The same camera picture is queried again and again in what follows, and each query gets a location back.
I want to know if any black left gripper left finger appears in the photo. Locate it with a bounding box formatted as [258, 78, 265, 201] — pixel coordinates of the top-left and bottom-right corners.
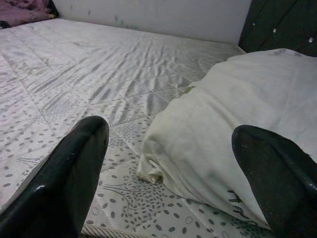
[0, 115, 110, 238]

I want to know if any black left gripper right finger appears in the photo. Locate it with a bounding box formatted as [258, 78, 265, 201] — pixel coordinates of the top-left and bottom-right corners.
[231, 124, 317, 238]

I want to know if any cream white pillow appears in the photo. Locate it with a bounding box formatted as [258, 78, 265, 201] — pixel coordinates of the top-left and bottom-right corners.
[136, 48, 317, 230]

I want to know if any quilted white grey mattress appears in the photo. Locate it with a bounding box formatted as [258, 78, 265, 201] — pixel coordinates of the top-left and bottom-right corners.
[0, 18, 273, 238]

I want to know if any black tufted studded headboard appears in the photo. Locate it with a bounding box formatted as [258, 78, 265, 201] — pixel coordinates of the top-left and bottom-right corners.
[239, 0, 317, 58]

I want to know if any pink cartoon mouse blanket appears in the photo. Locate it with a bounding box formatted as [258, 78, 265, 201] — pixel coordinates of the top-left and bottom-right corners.
[0, 0, 60, 30]

